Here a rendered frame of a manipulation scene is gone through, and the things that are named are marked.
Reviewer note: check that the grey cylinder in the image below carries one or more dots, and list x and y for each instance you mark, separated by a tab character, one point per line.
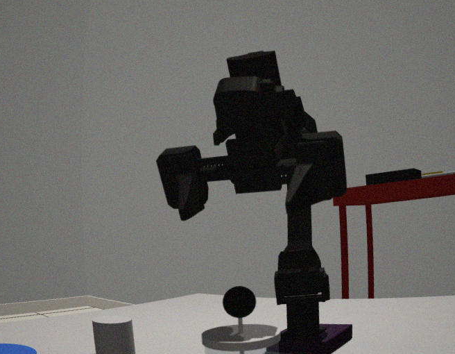
113	335

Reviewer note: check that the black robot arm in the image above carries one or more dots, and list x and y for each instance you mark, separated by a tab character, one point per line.
250	100

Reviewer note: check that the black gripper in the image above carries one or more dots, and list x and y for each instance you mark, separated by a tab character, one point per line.
255	164

